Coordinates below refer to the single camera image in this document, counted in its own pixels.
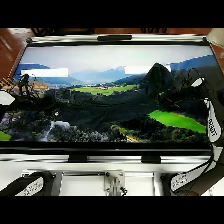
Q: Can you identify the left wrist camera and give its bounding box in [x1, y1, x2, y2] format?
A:
[17, 73, 32, 96]

